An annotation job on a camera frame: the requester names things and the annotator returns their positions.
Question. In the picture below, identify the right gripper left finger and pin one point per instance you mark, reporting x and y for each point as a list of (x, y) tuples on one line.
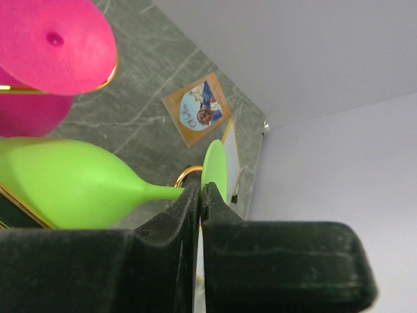
[(148, 269)]

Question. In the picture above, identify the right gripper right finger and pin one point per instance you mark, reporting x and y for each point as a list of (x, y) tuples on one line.
[(281, 266)]

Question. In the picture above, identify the green wine glass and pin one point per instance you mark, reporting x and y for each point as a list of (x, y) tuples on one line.
[(74, 184)]

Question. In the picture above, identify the brown hello card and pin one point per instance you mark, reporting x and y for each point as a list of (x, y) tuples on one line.
[(198, 108)]

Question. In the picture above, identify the white board with gold frame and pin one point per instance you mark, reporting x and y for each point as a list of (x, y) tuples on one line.
[(230, 144)]

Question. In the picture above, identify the gold wire wine glass rack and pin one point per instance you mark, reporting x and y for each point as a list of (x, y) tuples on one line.
[(19, 202)]

